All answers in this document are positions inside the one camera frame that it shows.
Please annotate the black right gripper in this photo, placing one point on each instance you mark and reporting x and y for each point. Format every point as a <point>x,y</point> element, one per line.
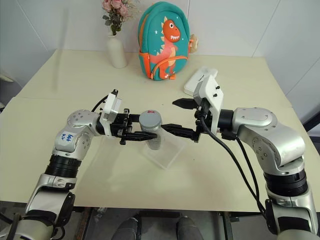
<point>203,112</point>

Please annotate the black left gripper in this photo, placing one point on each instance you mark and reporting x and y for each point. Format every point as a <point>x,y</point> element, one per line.
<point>120,123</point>

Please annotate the grey jar lid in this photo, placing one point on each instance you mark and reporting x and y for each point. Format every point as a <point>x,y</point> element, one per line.
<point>150,121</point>

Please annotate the clear plastic jar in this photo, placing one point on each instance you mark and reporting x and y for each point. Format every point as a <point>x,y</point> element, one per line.
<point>153,142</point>

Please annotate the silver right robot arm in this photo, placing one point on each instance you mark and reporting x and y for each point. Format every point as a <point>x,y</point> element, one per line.
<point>272,135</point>

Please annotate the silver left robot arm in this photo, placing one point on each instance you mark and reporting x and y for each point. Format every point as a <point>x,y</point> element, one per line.
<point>75,142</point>

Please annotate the clear plastic box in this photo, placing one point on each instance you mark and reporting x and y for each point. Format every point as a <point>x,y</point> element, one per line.
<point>170,152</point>

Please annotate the white flat case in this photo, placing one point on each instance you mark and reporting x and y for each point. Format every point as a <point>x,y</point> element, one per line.
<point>197,80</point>

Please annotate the beige plush pendant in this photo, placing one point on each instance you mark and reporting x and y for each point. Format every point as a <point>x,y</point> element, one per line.
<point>194,43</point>

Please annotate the white ceramic vase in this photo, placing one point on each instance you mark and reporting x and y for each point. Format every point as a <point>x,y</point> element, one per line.
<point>116,53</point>

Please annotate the teal dinosaur backpack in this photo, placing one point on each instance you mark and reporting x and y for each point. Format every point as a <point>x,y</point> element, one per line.
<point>162,42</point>

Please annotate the dark rounded shape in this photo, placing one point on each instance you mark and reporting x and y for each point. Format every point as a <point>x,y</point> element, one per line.
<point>187,228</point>
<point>128,228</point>

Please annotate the pink flower bouquet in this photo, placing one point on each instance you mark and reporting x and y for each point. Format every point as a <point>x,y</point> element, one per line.
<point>116,12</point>

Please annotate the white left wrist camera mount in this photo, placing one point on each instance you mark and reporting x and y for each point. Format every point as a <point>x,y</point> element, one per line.
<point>111,105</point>

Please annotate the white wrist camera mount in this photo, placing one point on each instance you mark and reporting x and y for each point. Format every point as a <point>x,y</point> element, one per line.
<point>212,95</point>
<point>111,105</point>

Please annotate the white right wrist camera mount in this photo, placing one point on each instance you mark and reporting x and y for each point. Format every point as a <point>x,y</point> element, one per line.
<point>212,95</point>

